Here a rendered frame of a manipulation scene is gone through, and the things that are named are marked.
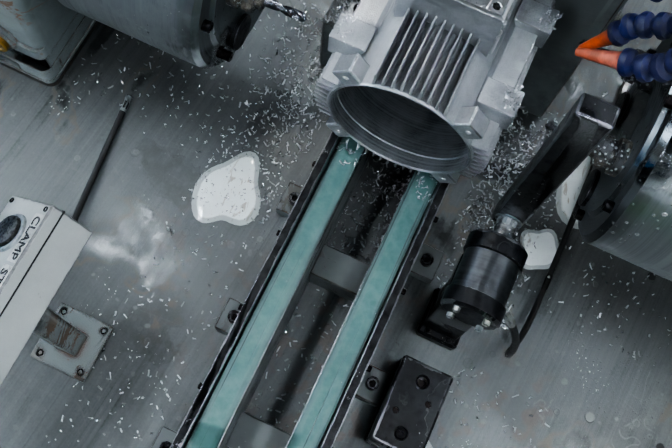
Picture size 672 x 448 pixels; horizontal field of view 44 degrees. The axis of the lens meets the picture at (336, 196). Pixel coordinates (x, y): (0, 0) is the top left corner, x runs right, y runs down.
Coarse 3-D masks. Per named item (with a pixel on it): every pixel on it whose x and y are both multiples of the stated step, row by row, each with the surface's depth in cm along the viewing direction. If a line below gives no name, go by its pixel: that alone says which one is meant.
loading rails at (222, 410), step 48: (336, 144) 93; (288, 192) 101; (336, 192) 91; (432, 192) 92; (288, 240) 90; (384, 240) 89; (288, 288) 87; (336, 288) 96; (384, 288) 88; (240, 336) 86; (240, 384) 83; (336, 384) 84; (384, 384) 94; (192, 432) 82; (240, 432) 89; (336, 432) 82
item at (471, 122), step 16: (336, 64) 78; (352, 64) 77; (368, 64) 78; (352, 80) 78; (464, 112) 76; (480, 112) 76; (336, 128) 89; (464, 128) 76; (480, 128) 76; (448, 176) 87
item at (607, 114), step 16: (592, 96) 59; (576, 112) 59; (592, 112) 59; (608, 112) 59; (560, 128) 62; (576, 128) 60; (592, 128) 59; (608, 128) 59; (544, 144) 67; (560, 144) 63; (576, 144) 62; (592, 144) 61; (544, 160) 67; (560, 160) 66; (576, 160) 65; (528, 176) 71; (544, 176) 69; (560, 176) 68; (512, 192) 75; (528, 192) 73; (544, 192) 72; (496, 208) 81; (512, 208) 78; (528, 208) 76; (512, 224) 80
